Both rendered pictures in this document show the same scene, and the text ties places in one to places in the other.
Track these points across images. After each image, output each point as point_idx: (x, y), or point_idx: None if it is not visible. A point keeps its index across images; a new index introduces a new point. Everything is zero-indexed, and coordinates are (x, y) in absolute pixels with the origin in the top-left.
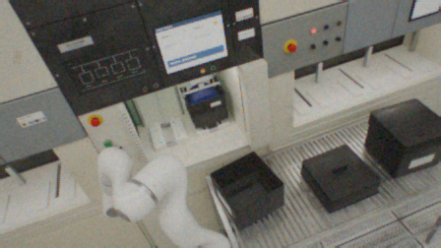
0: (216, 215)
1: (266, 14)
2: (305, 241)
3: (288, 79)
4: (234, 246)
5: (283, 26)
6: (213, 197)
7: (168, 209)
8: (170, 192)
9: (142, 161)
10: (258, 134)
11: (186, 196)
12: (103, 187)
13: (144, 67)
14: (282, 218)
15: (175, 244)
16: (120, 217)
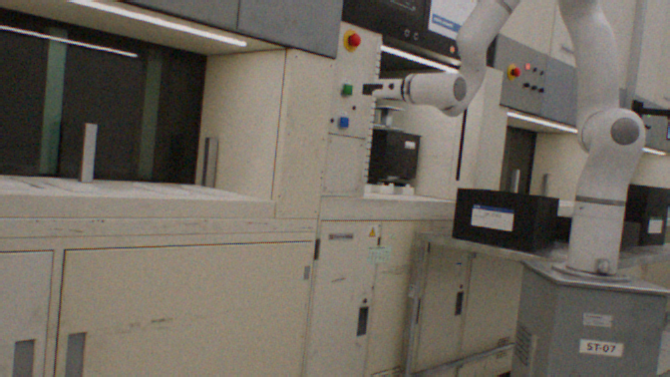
0: (409, 337)
1: None
2: (618, 258)
3: (503, 118)
4: (542, 256)
5: (510, 43)
6: (453, 238)
7: (597, 17)
8: (597, 1)
9: (362, 155)
10: (480, 177)
11: (381, 271)
12: (492, 13)
13: (415, 4)
14: (566, 250)
15: (605, 65)
16: (293, 272)
